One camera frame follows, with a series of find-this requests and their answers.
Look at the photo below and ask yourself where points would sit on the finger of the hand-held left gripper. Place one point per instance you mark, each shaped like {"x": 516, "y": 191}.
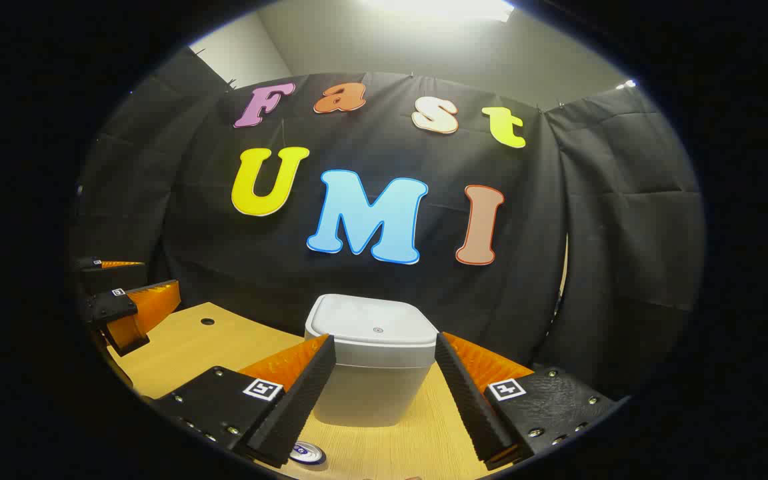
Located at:
{"x": 144, "y": 310}
{"x": 120, "y": 264}

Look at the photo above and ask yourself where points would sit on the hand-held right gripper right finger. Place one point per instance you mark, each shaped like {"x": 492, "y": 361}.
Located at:
{"x": 467, "y": 400}

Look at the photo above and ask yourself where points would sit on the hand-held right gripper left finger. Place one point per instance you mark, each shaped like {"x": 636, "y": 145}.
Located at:
{"x": 304, "y": 400}

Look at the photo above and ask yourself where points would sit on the silver blue pop can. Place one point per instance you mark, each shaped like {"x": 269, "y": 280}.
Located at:
{"x": 307, "y": 454}

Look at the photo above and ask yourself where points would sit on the grey desktop garbage bin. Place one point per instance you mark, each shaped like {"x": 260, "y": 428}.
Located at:
{"x": 370, "y": 390}

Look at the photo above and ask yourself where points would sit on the wooden desktop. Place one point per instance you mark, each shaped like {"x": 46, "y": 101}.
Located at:
{"x": 177, "y": 350}

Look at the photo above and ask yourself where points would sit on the black backdrop cloth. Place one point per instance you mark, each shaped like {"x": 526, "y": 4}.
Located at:
{"x": 290, "y": 266}

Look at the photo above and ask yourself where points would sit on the ceiling light panel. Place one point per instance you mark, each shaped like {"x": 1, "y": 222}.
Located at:
{"x": 444, "y": 6}

